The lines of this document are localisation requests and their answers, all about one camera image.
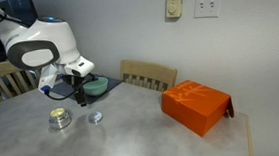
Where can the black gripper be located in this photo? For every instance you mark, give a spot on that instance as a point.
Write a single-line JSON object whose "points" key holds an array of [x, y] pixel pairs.
{"points": [[76, 82]]}

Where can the clear glass jar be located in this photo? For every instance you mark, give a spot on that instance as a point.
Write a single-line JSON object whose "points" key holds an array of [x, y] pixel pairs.
{"points": [[95, 117]]}

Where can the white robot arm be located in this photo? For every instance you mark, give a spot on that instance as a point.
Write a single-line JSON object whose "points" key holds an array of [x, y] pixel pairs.
{"points": [[42, 38]]}

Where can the silver candle tin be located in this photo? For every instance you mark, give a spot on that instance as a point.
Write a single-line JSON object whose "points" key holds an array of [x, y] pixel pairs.
{"points": [[60, 119]]}

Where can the mint green bowl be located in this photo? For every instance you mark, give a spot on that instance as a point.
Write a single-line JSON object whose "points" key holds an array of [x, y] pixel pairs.
{"points": [[96, 87]]}

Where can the dark grey placemat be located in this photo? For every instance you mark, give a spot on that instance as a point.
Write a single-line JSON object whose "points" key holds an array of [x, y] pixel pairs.
{"points": [[115, 83]]}

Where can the orange cardboard box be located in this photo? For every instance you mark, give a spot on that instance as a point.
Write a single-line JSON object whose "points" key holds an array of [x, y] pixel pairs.
{"points": [[195, 107]]}

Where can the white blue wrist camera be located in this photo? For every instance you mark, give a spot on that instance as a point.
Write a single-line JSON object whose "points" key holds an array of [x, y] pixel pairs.
{"points": [[47, 78]]}

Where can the beige wall dimmer dial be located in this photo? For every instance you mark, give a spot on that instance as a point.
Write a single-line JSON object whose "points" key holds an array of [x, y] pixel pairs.
{"points": [[173, 5]]}

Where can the white double switch plate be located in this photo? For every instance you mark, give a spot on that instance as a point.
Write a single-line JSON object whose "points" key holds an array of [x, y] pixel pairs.
{"points": [[208, 3]]}

